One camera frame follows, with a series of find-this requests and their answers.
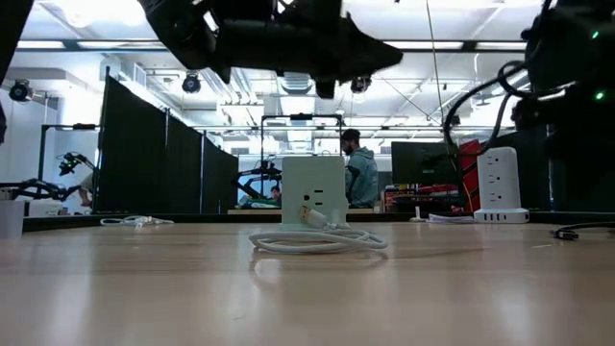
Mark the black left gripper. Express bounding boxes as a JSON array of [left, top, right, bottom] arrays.
[[213, 0, 404, 99]]

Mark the mint green cube power strip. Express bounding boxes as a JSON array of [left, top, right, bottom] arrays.
[[280, 155, 349, 231]]

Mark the white USB cable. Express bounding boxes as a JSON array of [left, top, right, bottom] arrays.
[[248, 205, 389, 256]]

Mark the white tower power strip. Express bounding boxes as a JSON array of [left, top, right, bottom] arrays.
[[473, 146, 530, 225]]

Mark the pale purple braided USB cable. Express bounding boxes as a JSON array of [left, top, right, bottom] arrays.
[[407, 205, 477, 226]]

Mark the black USB cable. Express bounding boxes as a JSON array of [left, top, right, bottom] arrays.
[[551, 221, 615, 242]]

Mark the black ceiling spotlight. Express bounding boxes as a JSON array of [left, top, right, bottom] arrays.
[[349, 75, 374, 95], [181, 71, 203, 95], [8, 79, 33, 104]]

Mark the black computer monitor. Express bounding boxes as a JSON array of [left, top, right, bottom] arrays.
[[390, 140, 463, 186]]

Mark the cluttered background workbench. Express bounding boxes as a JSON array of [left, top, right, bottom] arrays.
[[381, 185, 465, 215]]

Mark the red storage rack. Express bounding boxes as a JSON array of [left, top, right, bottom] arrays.
[[458, 138, 482, 213]]

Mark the linear ceiling light strip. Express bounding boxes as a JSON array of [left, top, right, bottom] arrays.
[[16, 39, 529, 53]]

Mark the white equipment box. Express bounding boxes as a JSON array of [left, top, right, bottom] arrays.
[[27, 199, 63, 217]]

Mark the white plastic cup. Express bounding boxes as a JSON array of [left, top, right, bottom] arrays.
[[0, 199, 26, 240]]

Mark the silver ceiling air duct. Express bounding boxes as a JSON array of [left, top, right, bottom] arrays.
[[278, 71, 316, 96]]

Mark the black background rig frame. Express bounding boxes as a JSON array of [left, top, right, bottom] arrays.
[[37, 122, 101, 186], [259, 112, 344, 160]]

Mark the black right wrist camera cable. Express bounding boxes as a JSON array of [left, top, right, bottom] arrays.
[[442, 60, 529, 151]]

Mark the black partition wall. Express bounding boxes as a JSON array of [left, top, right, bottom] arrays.
[[489, 122, 552, 213], [92, 75, 240, 215]]

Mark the black aluminium table frame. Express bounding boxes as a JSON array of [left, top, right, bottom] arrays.
[[21, 210, 615, 233]]

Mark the thin white coiled cable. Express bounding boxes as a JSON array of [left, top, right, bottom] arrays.
[[99, 214, 175, 228]]

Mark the black gantry post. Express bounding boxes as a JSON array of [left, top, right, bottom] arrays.
[[0, 0, 36, 86]]

